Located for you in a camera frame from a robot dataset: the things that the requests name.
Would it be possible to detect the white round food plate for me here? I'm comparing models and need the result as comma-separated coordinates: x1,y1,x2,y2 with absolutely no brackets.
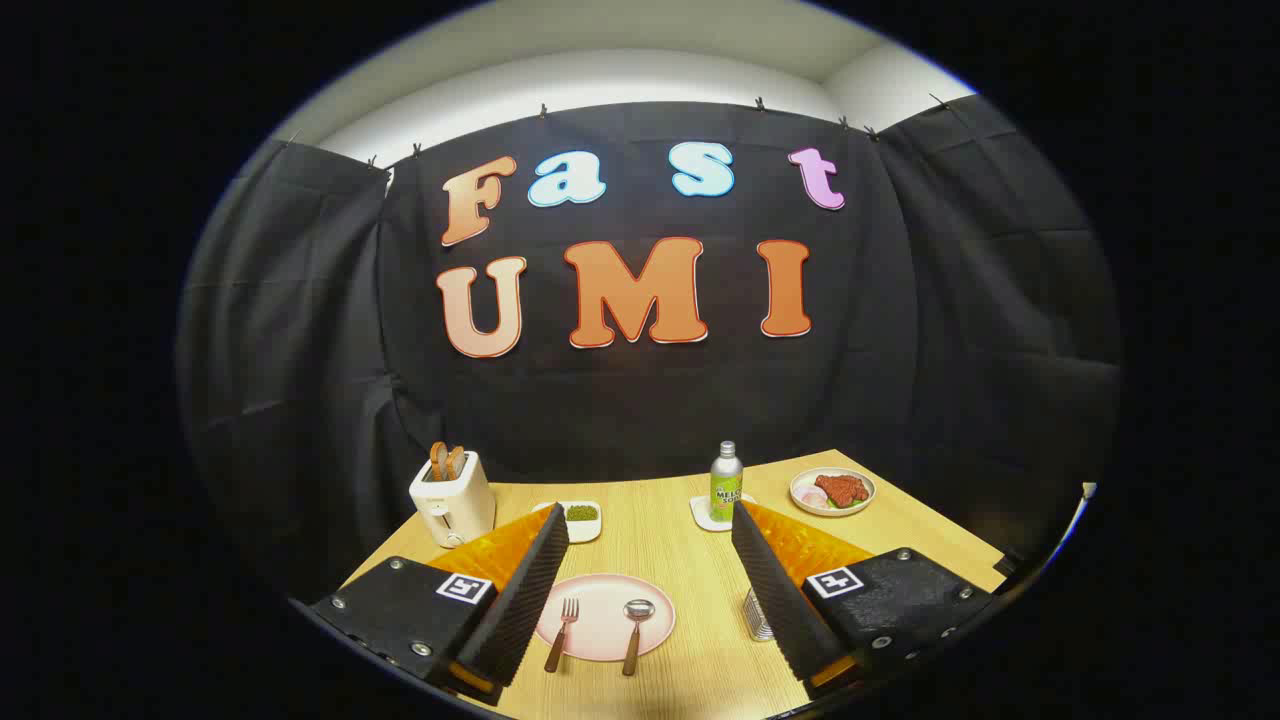
789,467,877,517

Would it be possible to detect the white square coaster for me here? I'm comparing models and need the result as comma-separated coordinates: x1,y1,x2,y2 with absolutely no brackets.
689,492,758,533

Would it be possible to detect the wooden-handled metal fork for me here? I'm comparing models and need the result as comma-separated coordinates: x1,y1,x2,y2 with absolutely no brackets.
544,597,580,673

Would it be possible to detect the white toaster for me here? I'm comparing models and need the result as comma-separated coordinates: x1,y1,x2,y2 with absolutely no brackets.
409,450,497,549

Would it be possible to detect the white divided snack dish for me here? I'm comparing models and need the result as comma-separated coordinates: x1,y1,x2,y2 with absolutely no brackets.
533,500,603,544

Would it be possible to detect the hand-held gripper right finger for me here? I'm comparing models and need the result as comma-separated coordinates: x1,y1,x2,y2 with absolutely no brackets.
730,500,996,701

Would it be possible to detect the wooden-handled metal spoon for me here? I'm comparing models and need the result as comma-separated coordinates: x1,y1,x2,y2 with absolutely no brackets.
622,599,656,677

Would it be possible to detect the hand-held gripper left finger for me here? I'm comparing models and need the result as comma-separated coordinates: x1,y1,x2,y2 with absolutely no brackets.
308,503,571,706

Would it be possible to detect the pink plate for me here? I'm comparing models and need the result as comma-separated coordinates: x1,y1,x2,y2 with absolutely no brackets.
534,573,676,662

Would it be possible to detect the white flat board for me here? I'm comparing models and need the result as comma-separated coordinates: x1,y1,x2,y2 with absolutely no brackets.
1040,482,1098,571

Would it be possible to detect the green soda bottle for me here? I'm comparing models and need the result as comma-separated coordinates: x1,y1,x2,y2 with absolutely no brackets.
710,441,744,524

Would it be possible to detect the red meat piece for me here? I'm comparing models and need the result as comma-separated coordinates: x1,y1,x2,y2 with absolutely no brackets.
814,474,870,507

